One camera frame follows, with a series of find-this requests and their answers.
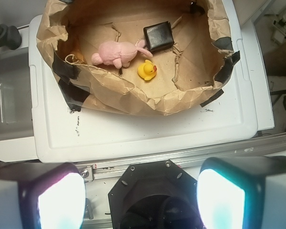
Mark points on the black leather wallet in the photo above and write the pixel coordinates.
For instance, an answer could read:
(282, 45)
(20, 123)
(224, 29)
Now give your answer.
(158, 37)

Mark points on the clear plastic bin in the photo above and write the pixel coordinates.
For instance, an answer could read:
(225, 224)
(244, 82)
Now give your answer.
(15, 98)

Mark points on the yellow rubber duck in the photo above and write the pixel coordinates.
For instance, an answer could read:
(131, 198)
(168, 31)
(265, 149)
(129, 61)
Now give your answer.
(147, 70)

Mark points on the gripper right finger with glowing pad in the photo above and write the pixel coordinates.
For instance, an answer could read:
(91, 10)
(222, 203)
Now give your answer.
(243, 192)

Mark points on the pink plush bunny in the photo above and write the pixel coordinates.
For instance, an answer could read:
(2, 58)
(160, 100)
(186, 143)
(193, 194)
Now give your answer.
(119, 54)

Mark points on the black octagonal mount plate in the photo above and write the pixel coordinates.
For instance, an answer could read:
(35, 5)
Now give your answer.
(155, 195)

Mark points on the black clamp knob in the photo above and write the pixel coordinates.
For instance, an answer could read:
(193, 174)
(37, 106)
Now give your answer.
(10, 37)

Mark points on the brown crumpled paper bag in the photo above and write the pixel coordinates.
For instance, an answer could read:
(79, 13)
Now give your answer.
(189, 73)

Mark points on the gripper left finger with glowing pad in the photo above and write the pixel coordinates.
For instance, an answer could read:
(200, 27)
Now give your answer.
(35, 195)

